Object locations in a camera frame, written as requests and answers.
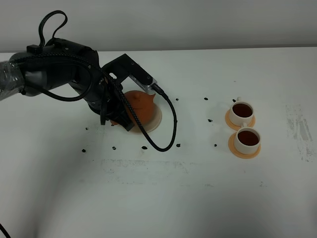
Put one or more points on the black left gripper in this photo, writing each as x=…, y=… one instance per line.
x=115, y=72

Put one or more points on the brown clay teapot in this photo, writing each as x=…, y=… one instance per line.
x=142, y=104

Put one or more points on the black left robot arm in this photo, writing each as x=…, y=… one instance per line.
x=68, y=72

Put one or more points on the beige round teapot coaster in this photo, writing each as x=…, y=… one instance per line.
x=153, y=121

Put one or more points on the orange near saucer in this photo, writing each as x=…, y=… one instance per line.
x=237, y=153

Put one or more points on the orange saucer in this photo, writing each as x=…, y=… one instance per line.
x=235, y=127
x=237, y=153

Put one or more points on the orange far saucer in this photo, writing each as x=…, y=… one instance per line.
x=235, y=127

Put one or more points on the white far teacup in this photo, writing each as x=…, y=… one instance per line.
x=241, y=112

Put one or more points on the white teacup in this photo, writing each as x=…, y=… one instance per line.
x=241, y=112
x=247, y=140

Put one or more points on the white near teacup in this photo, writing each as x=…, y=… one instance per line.
x=247, y=140

